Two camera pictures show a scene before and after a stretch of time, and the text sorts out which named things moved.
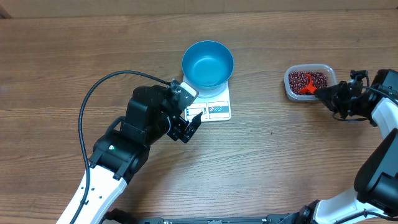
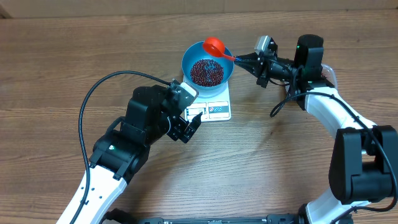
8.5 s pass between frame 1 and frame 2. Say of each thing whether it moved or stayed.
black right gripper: moved
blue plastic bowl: stayed
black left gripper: stayed
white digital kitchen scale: stayed
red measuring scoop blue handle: moved
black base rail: stayed
